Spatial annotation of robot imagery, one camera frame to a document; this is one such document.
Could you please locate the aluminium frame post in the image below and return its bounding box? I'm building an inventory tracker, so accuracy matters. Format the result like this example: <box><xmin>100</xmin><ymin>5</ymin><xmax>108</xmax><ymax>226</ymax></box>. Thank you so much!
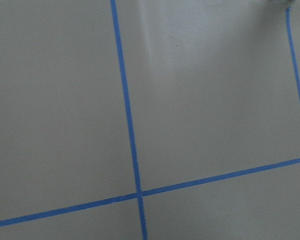
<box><xmin>268</xmin><ymin>0</ymin><xmax>295</xmax><ymax>4</ymax></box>

